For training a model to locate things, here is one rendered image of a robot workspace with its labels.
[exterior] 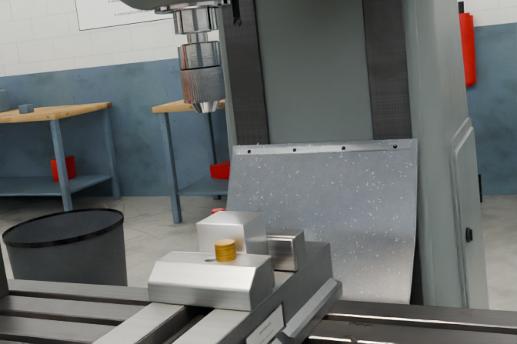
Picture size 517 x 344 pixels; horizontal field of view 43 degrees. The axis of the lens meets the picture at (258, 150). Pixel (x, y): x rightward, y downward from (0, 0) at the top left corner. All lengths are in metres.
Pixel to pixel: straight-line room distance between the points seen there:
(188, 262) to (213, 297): 0.05
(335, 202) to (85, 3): 5.22
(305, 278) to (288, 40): 0.44
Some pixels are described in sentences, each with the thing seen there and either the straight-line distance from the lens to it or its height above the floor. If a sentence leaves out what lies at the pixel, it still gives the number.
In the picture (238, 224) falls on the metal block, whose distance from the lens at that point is 0.71.
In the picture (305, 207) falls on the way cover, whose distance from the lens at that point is 1.06.
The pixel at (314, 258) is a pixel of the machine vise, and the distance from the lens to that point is 0.81.
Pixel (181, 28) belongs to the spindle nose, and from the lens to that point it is 0.71.
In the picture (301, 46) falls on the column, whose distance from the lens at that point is 1.07.
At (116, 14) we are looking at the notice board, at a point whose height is 1.63.
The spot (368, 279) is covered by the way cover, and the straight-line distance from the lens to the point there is 0.98.
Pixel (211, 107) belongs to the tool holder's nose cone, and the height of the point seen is 1.20.
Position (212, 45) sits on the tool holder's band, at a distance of 0.71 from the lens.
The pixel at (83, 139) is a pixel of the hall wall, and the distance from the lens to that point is 6.29.
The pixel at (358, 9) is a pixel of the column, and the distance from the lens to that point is 1.04.
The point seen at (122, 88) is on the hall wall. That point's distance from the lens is 5.95.
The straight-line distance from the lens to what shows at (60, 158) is 5.45.
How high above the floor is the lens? 1.26
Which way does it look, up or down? 9 degrees down
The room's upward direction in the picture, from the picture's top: 6 degrees counter-clockwise
